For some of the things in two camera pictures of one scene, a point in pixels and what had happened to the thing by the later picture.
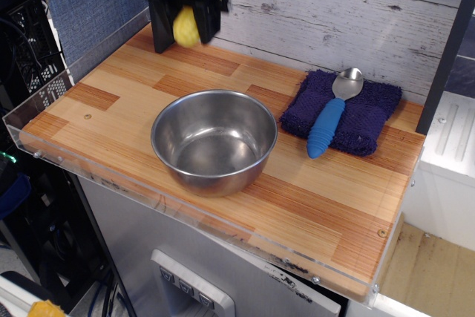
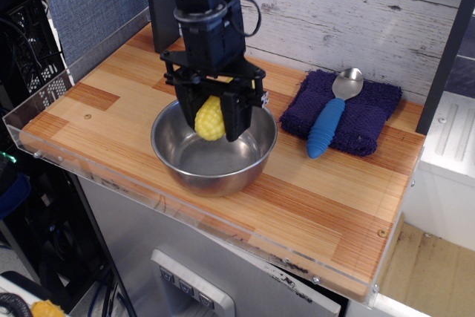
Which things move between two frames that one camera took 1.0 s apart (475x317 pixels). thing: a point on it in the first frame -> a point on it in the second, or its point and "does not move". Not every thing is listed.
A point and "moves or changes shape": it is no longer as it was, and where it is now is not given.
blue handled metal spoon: (345, 84) does not move
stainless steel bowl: (215, 142) does not move
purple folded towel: (362, 119) does not move
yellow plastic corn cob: (185, 27) moves or changes shape
